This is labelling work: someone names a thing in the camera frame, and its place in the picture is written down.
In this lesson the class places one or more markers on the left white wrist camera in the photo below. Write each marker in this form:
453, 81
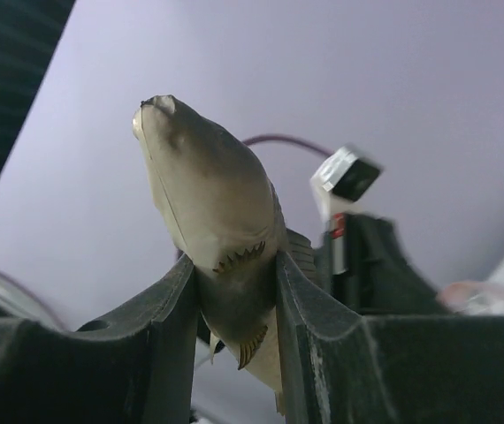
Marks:
341, 180

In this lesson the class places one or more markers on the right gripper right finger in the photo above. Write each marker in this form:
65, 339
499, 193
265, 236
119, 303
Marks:
341, 367

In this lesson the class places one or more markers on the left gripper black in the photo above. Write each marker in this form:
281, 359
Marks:
361, 264

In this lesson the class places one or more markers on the silver fish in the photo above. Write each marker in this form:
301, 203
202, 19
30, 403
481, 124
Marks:
223, 212

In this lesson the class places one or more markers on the clear pink zip top bag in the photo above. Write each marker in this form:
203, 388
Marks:
491, 282

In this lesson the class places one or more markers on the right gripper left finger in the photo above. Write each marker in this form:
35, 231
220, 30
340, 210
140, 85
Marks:
134, 364

